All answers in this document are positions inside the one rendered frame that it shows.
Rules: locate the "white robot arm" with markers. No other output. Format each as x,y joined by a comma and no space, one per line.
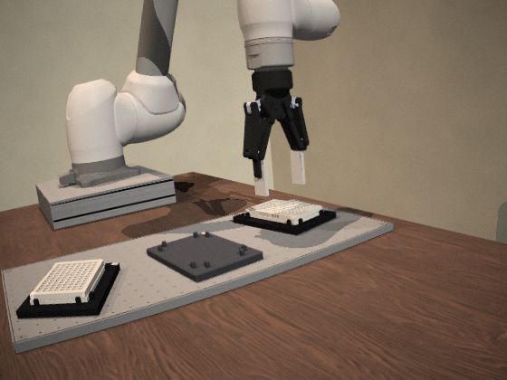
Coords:
100,121

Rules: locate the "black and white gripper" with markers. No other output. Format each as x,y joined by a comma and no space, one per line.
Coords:
273,91

